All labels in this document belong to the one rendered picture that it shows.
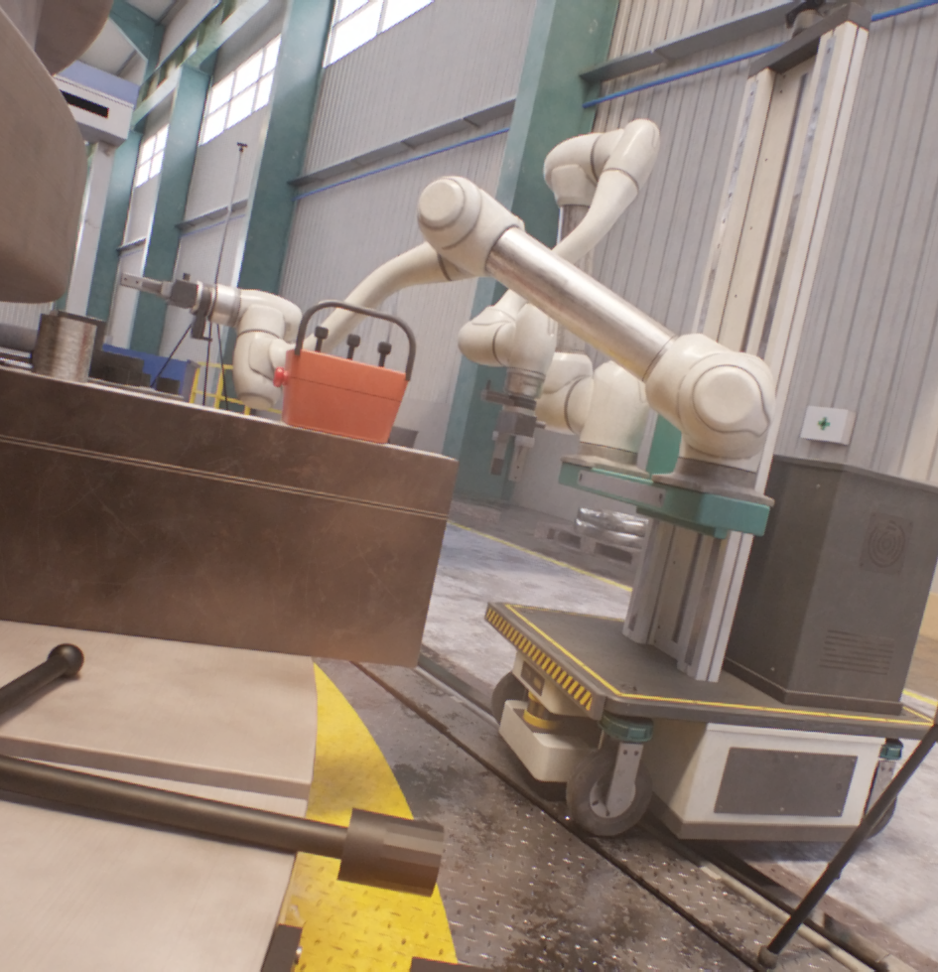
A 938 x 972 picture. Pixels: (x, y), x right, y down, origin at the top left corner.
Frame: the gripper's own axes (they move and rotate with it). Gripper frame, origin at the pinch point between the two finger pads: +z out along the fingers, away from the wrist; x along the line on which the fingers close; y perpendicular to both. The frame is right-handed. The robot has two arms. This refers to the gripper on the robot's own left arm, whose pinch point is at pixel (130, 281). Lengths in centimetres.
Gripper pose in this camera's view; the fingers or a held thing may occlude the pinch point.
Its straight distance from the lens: 188.4
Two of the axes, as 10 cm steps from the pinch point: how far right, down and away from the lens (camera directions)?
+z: -8.5, -1.4, -5.1
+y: 2.1, -9.7, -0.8
